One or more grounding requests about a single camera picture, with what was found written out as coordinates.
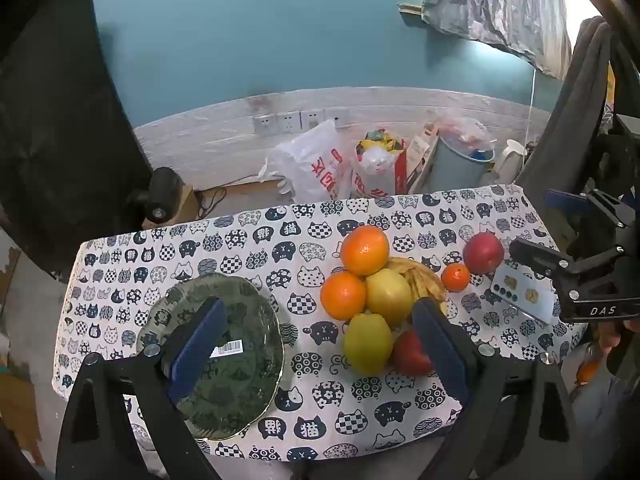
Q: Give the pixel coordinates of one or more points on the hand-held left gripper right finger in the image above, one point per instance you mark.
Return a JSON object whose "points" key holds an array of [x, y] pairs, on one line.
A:
{"points": [[445, 350]]}

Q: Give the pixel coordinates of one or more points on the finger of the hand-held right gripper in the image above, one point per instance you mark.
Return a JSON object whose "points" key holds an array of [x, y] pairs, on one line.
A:
{"points": [[540, 257], [567, 201]]}

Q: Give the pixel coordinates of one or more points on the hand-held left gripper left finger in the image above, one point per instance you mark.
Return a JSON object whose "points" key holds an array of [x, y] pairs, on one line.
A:
{"points": [[200, 345]]}

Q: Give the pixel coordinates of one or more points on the red apple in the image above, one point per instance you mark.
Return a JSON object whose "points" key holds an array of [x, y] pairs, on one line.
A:
{"points": [[407, 355], [483, 252]]}

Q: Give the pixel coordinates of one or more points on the green patterned plate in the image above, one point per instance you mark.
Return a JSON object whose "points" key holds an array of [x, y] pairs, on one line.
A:
{"points": [[235, 320]]}

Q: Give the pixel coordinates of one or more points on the small tangerine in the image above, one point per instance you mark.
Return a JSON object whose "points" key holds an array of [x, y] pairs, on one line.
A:
{"points": [[455, 277]]}

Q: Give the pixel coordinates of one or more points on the yellow lemon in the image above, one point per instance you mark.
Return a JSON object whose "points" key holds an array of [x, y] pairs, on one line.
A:
{"points": [[367, 344]]}

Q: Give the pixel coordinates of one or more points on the medium orange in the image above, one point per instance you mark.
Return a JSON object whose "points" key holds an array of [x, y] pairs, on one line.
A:
{"points": [[343, 296]]}

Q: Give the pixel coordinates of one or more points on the large orange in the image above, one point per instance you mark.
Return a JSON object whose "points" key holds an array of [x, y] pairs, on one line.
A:
{"points": [[365, 250]]}

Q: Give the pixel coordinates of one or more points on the person's right hand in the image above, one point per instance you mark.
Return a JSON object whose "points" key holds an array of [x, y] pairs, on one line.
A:
{"points": [[607, 342]]}

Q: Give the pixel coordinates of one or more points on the dark hanging cloth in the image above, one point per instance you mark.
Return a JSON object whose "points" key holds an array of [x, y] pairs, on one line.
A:
{"points": [[565, 125]]}

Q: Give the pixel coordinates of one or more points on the black metal stand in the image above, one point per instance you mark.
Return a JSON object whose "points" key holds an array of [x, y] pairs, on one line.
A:
{"points": [[625, 110]]}

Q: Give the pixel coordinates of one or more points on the cat print tablecloth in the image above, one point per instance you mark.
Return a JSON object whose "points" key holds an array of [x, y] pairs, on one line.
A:
{"points": [[280, 260]]}

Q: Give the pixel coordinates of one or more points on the grey blue trash bin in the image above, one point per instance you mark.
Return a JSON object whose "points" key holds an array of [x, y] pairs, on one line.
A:
{"points": [[452, 172]]}

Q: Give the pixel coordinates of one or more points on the clear plastic bin liner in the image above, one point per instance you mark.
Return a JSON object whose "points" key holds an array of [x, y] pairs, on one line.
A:
{"points": [[467, 132]]}

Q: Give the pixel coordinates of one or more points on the white and red cardboard box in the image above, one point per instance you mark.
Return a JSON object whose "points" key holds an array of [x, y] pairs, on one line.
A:
{"points": [[419, 157]]}

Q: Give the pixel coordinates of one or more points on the black round speaker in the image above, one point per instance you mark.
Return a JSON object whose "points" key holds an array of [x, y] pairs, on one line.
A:
{"points": [[160, 192]]}

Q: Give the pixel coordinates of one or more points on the silver curtain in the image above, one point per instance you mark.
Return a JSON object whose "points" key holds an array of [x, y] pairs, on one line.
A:
{"points": [[495, 5]]}

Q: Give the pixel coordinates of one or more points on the white plastic bag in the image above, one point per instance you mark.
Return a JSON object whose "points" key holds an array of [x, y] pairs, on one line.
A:
{"points": [[305, 160]]}

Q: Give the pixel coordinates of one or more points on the wooden strip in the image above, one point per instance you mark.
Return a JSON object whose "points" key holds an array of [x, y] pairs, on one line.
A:
{"points": [[411, 9]]}

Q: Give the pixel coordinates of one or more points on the black cloth panel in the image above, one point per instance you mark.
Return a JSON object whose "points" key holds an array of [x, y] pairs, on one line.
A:
{"points": [[60, 135]]}

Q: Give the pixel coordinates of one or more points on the white wall socket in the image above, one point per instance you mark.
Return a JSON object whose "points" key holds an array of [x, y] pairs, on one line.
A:
{"points": [[288, 121], [334, 116], [265, 124], [312, 120]]}

